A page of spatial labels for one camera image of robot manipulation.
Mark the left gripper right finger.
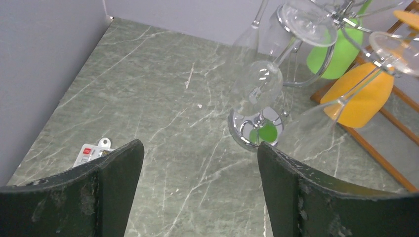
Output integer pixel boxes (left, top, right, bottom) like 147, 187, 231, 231
257, 143, 419, 237

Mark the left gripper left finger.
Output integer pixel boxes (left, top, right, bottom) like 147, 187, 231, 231
0, 139, 144, 237

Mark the clear glass front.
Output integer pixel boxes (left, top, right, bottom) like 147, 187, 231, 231
278, 31, 419, 158

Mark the orange plastic goblet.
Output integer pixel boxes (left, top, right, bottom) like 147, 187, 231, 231
319, 10, 419, 128

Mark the green plastic goblet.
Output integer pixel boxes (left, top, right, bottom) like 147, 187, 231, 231
306, 0, 371, 79

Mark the clear wine glass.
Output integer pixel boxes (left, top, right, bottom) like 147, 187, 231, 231
224, 0, 269, 76

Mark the chrome wine glass rack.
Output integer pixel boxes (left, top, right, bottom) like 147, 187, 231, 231
227, 0, 419, 153

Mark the paper sheet on table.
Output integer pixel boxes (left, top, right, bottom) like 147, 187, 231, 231
72, 138, 114, 168

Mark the orange wooden shelf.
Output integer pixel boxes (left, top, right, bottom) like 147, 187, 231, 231
310, 0, 419, 193

